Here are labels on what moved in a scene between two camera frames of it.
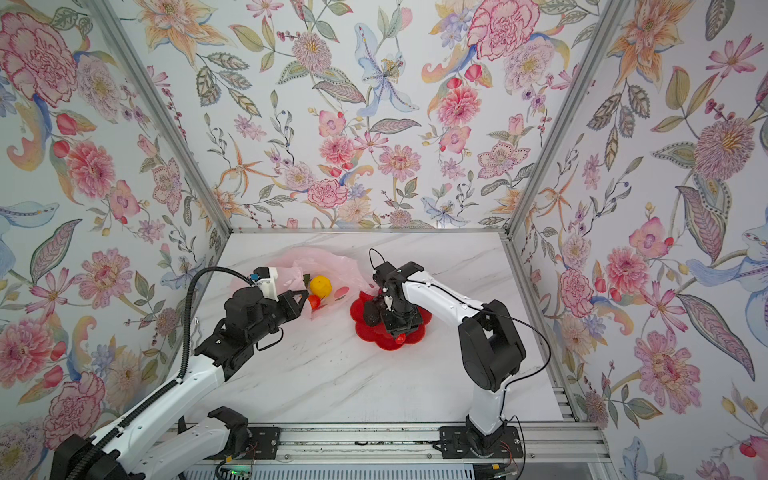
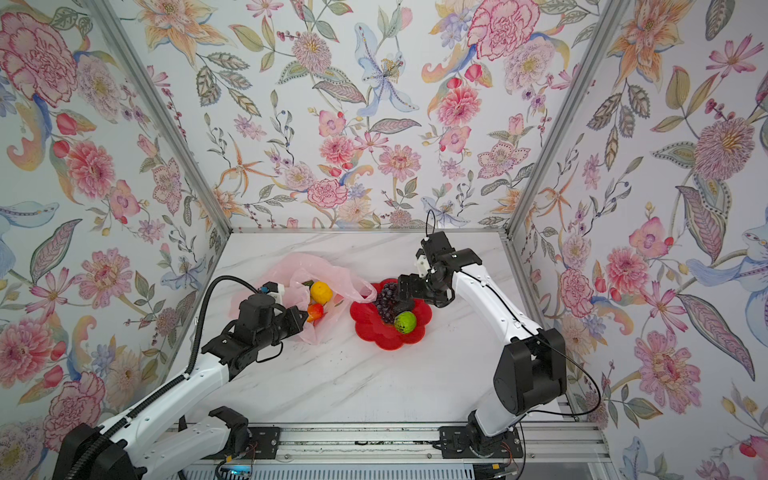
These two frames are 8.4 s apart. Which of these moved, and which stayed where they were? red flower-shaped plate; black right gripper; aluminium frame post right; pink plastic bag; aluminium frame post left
Moved: pink plastic bag; black right gripper
Stayed: aluminium frame post right; red flower-shaped plate; aluminium frame post left
